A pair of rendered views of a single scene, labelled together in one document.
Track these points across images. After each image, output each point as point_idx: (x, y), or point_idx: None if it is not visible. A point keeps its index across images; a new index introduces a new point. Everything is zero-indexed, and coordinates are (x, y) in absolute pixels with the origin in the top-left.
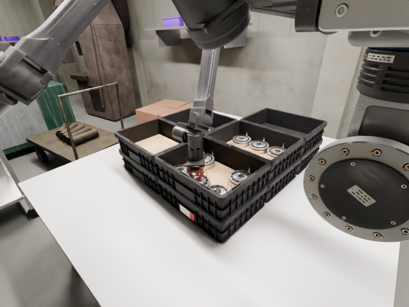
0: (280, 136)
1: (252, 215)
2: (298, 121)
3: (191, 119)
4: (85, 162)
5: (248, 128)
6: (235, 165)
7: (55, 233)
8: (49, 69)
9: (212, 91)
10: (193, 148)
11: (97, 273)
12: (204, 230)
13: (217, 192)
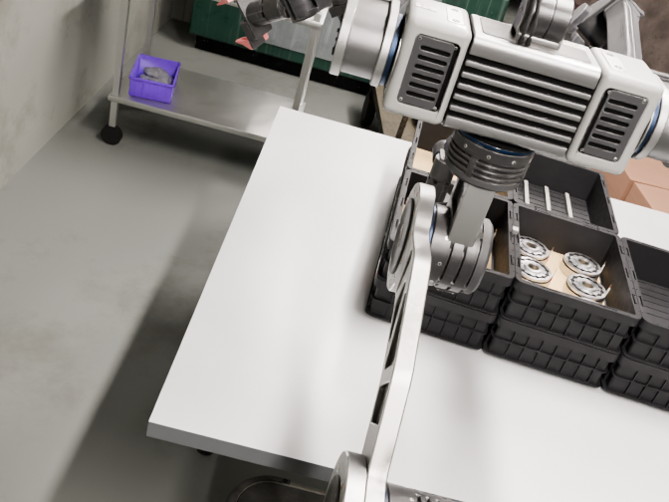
0: (625, 296)
1: (441, 337)
2: None
3: (450, 136)
4: (369, 139)
5: (613, 257)
6: (497, 267)
7: (255, 174)
8: (319, 5)
9: None
10: (430, 175)
11: (245, 226)
12: (370, 292)
13: None
